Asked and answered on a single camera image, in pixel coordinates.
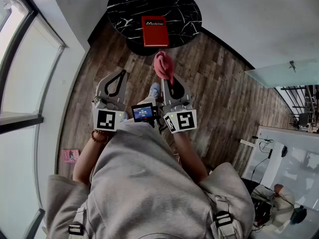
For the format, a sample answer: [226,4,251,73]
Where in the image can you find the beige trousers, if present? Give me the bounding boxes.
[136,96,158,107]

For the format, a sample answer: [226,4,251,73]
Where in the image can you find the pink cloth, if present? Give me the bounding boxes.
[153,51,175,86]

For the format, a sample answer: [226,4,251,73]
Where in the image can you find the frosted glass door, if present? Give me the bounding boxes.
[244,58,319,89]

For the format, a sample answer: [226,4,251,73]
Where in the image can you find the black metal railing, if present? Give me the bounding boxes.
[275,85,319,134]

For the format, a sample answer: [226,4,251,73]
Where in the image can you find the black marble round table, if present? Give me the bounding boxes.
[106,0,203,57]

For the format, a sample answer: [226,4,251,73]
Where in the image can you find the grey sweatshirt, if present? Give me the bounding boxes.
[46,119,256,239]

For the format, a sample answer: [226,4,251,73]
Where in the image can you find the black monitor with blue screen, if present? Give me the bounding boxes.
[131,103,160,123]

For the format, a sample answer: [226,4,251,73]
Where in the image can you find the black window frame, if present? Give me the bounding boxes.
[0,0,68,239]

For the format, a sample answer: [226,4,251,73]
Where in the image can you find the brown bead bracelet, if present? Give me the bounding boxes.
[90,129,109,143]

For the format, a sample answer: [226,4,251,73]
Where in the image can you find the pink booklet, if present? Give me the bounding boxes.
[61,149,80,163]

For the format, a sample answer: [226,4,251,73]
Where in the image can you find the person's left forearm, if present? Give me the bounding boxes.
[72,129,112,186]

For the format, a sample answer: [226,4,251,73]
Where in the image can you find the beige strap with black buckle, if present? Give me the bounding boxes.
[210,195,240,239]
[68,207,87,239]

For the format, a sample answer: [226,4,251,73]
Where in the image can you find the red hardcover book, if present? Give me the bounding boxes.
[141,15,170,48]

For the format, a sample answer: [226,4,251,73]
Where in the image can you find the white desk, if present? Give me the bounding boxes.
[241,125,319,209]

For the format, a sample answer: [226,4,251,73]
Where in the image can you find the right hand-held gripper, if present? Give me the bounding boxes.
[160,75,197,134]

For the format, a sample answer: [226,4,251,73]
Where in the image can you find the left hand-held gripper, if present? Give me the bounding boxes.
[91,70,128,132]

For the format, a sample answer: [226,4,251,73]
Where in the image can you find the person's right forearm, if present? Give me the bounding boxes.
[171,131,209,184]

